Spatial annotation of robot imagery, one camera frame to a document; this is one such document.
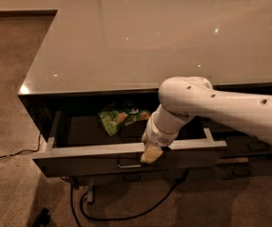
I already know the thick black floor cable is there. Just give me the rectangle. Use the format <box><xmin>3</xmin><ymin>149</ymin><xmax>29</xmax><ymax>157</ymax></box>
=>
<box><xmin>69</xmin><ymin>170</ymin><xmax>187</xmax><ymax>227</ymax></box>

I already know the thin black floor cable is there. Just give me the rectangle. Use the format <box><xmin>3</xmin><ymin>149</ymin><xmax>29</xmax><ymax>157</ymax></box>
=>
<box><xmin>0</xmin><ymin>133</ymin><xmax>43</xmax><ymax>167</ymax></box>

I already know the green snack bag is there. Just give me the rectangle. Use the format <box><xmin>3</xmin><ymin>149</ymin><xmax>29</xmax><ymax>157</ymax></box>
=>
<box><xmin>98</xmin><ymin>108</ymin><xmax>151</xmax><ymax>136</ymax></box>

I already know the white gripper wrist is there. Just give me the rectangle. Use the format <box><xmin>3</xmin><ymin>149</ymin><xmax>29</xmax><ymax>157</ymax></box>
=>
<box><xmin>141</xmin><ymin>112</ymin><xmax>183</xmax><ymax>164</ymax></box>

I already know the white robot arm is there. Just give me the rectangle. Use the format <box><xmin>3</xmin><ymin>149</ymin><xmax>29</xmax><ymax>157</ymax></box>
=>
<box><xmin>141</xmin><ymin>77</ymin><xmax>272</xmax><ymax>164</ymax></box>

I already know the grey drawer cabinet counter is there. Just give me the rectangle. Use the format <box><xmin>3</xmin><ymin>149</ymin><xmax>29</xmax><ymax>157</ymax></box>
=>
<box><xmin>19</xmin><ymin>0</ymin><xmax>272</xmax><ymax>179</ymax></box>

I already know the black floor plug box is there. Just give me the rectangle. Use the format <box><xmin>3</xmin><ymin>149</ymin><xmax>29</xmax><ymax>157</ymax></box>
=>
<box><xmin>31</xmin><ymin>208</ymin><xmax>51</xmax><ymax>227</ymax></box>

